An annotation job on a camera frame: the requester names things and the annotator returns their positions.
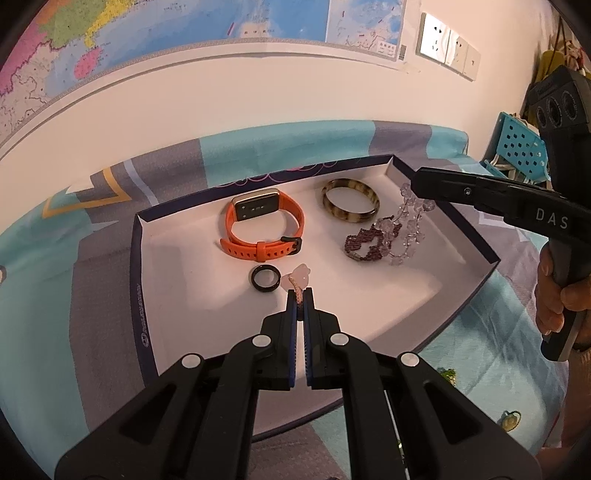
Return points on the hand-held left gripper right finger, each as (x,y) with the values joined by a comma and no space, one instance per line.
(308,323)

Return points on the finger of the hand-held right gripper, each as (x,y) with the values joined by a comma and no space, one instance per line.
(461,189)

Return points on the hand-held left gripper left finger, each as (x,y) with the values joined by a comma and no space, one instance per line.
(292,323)

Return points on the white shallow box tray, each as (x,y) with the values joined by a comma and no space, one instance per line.
(184,295)

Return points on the tortoiseshell bangle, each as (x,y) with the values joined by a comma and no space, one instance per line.
(351,215)

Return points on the orange smartwatch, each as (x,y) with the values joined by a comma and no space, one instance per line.
(256,205)

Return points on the person's right forearm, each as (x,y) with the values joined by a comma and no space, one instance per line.
(579,392)

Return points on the person's right hand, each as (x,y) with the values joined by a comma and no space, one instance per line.
(547,300)

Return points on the blue perforated basket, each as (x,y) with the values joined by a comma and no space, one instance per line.
(521,143)

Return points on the yellow hanging object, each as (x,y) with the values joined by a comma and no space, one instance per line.
(547,62)

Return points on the green yellow charm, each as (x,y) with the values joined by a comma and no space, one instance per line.
(445,374)

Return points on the white wall switch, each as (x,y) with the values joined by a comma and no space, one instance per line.
(472,62)

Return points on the white wall socket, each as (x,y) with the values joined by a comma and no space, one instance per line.
(434,37)
(457,48)

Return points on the colourful wall map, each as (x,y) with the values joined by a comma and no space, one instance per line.
(138,27)

